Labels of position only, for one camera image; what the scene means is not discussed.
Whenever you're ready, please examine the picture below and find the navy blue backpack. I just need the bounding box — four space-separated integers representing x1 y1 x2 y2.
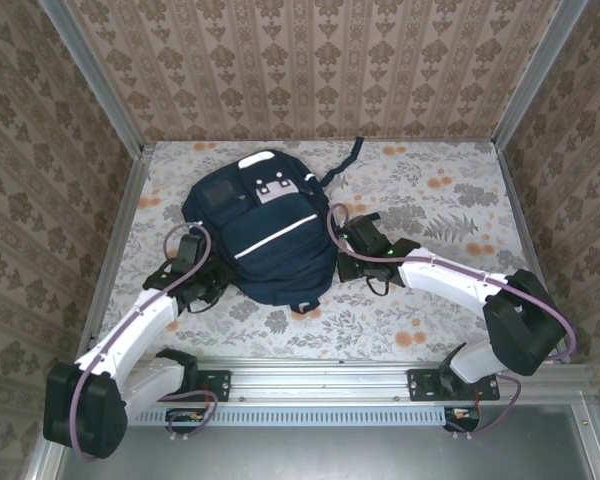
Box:
182 137 366 315

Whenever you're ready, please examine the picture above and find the grey metal panel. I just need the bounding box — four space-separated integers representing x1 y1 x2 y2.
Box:
54 405 599 480

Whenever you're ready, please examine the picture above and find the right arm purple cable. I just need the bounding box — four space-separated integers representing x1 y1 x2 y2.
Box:
327 203 579 441

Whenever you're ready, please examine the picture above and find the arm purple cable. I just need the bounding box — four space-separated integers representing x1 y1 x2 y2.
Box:
327 203 579 441
72 222 219 461

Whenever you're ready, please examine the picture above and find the aluminium table side rail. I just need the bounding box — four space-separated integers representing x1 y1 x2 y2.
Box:
73 149 149 366
489 144 572 364

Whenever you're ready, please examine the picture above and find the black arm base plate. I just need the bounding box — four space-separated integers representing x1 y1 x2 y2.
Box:
407 368 501 403
179 369 231 403

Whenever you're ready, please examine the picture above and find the wide aluminium frame rail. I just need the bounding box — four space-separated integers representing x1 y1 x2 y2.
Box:
54 363 592 401

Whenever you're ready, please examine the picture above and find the thin aluminium table rail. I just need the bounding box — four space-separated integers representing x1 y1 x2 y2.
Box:
142 135 496 150

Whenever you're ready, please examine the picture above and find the slotted grey cable duct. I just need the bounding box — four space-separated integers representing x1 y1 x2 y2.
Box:
134 405 446 427

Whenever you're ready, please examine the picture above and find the aluminium frame post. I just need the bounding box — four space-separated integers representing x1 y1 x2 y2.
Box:
37 0 146 157
490 0 589 151

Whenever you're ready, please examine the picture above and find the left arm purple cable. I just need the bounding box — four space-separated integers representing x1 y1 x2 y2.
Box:
72 222 219 461

